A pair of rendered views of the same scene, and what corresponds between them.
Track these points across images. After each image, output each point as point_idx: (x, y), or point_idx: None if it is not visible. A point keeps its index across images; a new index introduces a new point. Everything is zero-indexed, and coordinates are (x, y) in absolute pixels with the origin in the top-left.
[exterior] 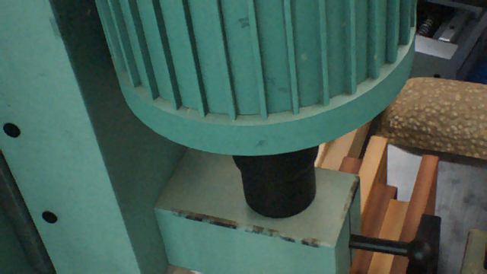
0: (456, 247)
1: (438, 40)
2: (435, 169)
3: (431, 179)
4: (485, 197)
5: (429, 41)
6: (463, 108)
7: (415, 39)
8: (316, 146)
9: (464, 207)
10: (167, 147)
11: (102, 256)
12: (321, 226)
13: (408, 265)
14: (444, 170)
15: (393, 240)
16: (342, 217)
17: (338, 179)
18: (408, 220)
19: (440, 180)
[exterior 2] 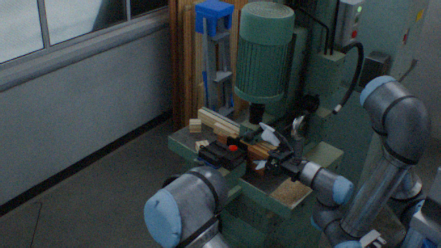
0: (252, 174)
1: (363, 247)
2: (261, 157)
3: (258, 155)
4: (263, 184)
5: (363, 245)
6: (287, 182)
7: (365, 241)
8: (251, 111)
9: (262, 180)
10: (269, 107)
11: None
12: (245, 123)
13: None
14: (275, 182)
15: (241, 136)
16: (245, 126)
17: (254, 128)
18: (250, 148)
19: (272, 180)
